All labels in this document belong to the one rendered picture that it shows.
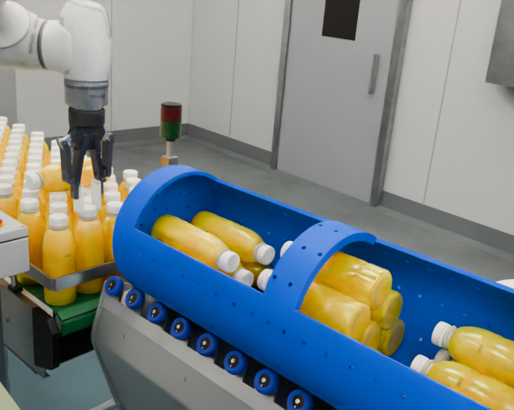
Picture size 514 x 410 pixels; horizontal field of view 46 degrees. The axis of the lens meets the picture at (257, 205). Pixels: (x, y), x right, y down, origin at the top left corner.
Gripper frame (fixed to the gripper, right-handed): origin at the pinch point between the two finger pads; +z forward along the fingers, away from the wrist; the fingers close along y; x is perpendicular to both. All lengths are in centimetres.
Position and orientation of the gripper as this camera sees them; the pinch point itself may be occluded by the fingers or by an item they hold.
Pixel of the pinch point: (87, 197)
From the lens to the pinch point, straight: 141.1
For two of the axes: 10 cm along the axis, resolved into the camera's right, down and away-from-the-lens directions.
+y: 6.8, -1.9, 7.1
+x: -7.3, -2.8, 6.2
